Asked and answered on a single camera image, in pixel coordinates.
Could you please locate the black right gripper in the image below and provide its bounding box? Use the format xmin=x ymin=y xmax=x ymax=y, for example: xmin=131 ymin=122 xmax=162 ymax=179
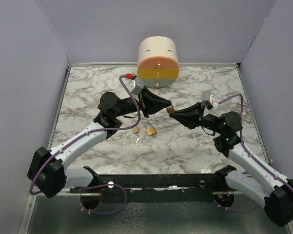
xmin=170 ymin=102 xmax=224 ymax=135

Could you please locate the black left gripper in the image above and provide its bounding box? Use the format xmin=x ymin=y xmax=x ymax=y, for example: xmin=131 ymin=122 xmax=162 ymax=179
xmin=114 ymin=85 xmax=171 ymax=118

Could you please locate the medium brass padlock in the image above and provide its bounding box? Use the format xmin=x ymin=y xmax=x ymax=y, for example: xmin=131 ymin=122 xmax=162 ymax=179
xmin=145 ymin=121 xmax=157 ymax=137

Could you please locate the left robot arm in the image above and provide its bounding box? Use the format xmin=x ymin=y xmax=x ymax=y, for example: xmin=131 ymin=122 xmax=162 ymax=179
xmin=27 ymin=87 xmax=171 ymax=198

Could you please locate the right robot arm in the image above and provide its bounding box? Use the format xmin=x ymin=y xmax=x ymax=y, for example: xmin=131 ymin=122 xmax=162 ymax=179
xmin=167 ymin=102 xmax=293 ymax=227

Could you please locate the small brass padlock long shackle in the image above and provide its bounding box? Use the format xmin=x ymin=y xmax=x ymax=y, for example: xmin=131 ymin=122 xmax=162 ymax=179
xmin=132 ymin=120 xmax=140 ymax=134

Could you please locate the round three-drawer storage box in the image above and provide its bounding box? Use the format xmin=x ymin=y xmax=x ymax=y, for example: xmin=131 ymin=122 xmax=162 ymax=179
xmin=137 ymin=36 xmax=179 ymax=88

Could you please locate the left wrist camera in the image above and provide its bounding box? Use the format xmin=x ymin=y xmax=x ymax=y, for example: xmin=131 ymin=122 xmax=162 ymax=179
xmin=126 ymin=73 xmax=144 ymax=95

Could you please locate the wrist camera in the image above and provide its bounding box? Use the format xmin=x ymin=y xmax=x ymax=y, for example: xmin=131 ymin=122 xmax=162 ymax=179
xmin=202 ymin=91 xmax=219 ymax=110
xmin=126 ymin=73 xmax=144 ymax=95

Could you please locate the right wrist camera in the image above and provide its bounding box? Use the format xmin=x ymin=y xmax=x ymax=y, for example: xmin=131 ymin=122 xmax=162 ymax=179
xmin=202 ymin=91 xmax=219 ymax=110

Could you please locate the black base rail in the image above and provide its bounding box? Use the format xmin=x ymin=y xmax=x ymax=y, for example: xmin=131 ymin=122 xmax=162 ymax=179
xmin=70 ymin=165 xmax=236 ymax=203

